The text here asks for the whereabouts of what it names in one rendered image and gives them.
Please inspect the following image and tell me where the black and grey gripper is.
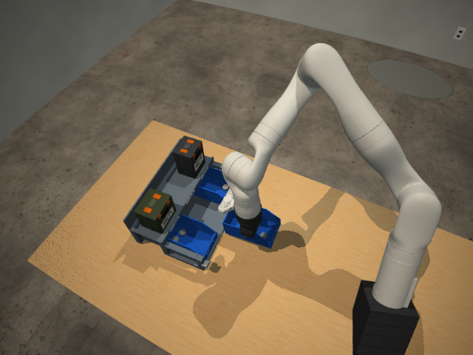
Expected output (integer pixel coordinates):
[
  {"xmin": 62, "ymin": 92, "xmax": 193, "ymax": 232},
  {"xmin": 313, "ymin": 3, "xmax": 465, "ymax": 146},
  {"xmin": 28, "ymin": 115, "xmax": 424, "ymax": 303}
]
[{"xmin": 218, "ymin": 189, "xmax": 262, "ymax": 239}]

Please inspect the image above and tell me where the blue bin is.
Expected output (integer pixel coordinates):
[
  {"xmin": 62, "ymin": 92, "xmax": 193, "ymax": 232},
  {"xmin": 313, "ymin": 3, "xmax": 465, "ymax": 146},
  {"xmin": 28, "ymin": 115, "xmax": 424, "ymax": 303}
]
[
  {"xmin": 167, "ymin": 214, "xmax": 217, "ymax": 260},
  {"xmin": 193, "ymin": 166, "xmax": 228, "ymax": 204},
  {"xmin": 222, "ymin": 208, "xmax": 279, "ymax": 248}
]

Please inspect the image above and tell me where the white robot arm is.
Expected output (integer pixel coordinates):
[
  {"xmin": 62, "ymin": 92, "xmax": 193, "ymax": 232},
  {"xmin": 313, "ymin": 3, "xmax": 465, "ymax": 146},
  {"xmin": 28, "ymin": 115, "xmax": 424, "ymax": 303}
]
[{"xmin": 222, "ymin": 43, "xmax": 442, "ymax": 308}]

